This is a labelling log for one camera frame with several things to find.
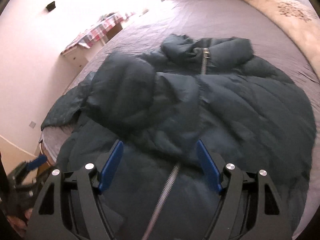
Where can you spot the white desk with drawers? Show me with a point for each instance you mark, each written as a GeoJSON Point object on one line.
{"type": "Point", "coordinates": [79, 56]}

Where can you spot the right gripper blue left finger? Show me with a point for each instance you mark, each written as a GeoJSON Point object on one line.
{"type": "Point", "coordinates": [108, 164]}

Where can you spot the plaid checked tablecloth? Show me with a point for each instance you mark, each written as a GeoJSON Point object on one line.
{"type": "Point", "coordinates": [97, 31]}

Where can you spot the white wall socket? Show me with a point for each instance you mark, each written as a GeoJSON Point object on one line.
{"type": "Point", "coordinates": [32, 124]}

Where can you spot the dark wall-mounted box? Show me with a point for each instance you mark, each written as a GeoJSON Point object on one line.
{"type": "Point", "coordinates": [51, 6]}

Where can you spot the beige leaf-pattern duvet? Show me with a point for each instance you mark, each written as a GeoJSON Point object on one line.
{"type": "Point", "coordinates": [298, 21]}

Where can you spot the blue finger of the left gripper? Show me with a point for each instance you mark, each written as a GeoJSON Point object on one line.
{"type": "Point", "coordinates": [36, 163]}

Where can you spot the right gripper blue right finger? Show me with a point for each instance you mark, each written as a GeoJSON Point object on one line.
{"type": "Point", "coordinates": [209, 167]}

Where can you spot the pink plaid pajama clothing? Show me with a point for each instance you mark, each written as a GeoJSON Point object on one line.
{"type": "Point", "coordinates": [19, 225]}

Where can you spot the dark green quilted puffer jacket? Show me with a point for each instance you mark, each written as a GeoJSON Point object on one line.
{"type": "Point", "coordinates": [152, 198]}

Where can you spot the grey quilted bed mattress cover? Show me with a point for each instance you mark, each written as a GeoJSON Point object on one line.
{"type": "Point", "coordinates": [220, 25]}

